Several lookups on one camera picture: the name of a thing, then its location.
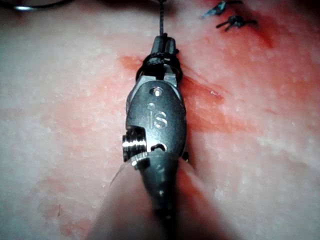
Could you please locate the right arm needle driver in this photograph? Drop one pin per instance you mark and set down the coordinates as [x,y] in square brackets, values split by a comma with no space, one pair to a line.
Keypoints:
[160,117]

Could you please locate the right arm needle driver jaw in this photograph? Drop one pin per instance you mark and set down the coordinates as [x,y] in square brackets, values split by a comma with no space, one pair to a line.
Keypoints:
[170,47]
[157,46]

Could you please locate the black thread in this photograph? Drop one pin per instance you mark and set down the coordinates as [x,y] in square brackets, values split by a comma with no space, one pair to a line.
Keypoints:
[162,20]

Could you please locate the dark right arm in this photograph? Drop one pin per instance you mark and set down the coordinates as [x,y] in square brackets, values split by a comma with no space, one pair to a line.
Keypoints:
[125,212]

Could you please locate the black stitching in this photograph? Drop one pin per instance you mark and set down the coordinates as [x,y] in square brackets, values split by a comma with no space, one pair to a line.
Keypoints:
[235,21]

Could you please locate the tissue pad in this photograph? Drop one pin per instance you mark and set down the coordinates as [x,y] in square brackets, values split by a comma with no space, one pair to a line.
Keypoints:
[50,100]

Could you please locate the curved steel needle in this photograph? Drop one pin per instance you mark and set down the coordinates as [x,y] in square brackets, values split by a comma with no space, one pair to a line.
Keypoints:
[25,8]

